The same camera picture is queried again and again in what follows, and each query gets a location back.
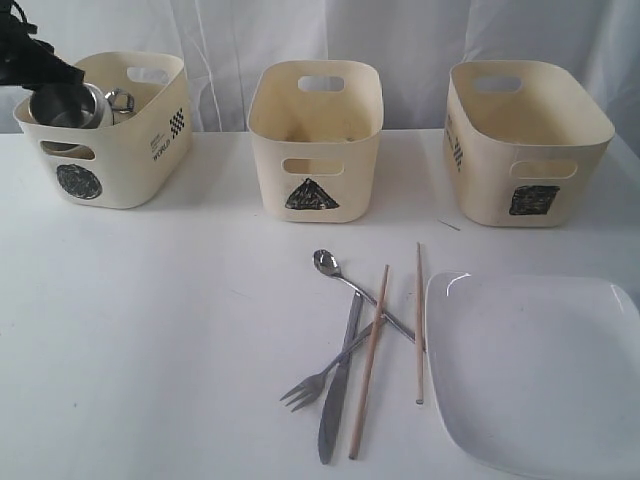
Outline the white ceramic bowl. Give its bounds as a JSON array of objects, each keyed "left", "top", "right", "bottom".
[{"left": 41, "top": 94, "right": 114, "bottom": 158}]

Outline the cream bin with triangle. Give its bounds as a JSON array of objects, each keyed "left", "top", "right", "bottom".
[{"left": 248, "top": 60, "right": 384, "bottom": 223}]

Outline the steel fork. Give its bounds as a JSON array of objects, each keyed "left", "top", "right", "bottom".
[{"left": 280, "top": 322, "right": 374, "bottom": 412}]

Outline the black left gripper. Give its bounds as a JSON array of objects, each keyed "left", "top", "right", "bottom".
[{"left": 1, "top": 1, "right": 84, "bottom": 91}]

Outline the wooden chopstick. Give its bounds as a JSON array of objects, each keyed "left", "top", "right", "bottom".
[
  {"left": 348, "top": 264, "right": 390, "bottom": 460},
  {"left": 415, "top": 242, "right": 424, "bottom": 406}
]

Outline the steel table knife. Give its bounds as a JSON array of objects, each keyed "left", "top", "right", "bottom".
[{"left": 317, "top": 292, "right": 364, "bottom": 465}]

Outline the white backdrop curtain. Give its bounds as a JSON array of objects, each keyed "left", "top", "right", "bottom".
[{"left": 23, "top": 1, "right": 639, "bottom": 146}]

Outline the long steel spoon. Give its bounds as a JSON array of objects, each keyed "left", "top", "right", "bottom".
[{"left": 312, "top": 249, "right": 417, "bottom": 344}]

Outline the steel mug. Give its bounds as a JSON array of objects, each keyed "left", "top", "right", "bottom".
[
  {"left": 105, "top": 87, "right": 135, "bottom": 115},
  {"left": 28, "top": 83, "right": 105, "bottom": 129}
]

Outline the white square plate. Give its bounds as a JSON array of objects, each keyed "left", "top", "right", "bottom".
[{"left": 425, "top": 271, "right": 639, "bottom": 479}]

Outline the cream bin with square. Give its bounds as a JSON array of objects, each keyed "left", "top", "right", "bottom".
[{"left": 443, "top": 60, "right": 615, "bottom": 228}]

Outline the small thin pin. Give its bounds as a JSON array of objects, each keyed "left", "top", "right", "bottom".
[{"left": 437, "top": 219, "right": 461, "bottom": 232}]

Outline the cream bin with circle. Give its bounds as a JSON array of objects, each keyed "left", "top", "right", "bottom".
[{"left": 14, "top": 52, "right": 192, "bottom": 209}]

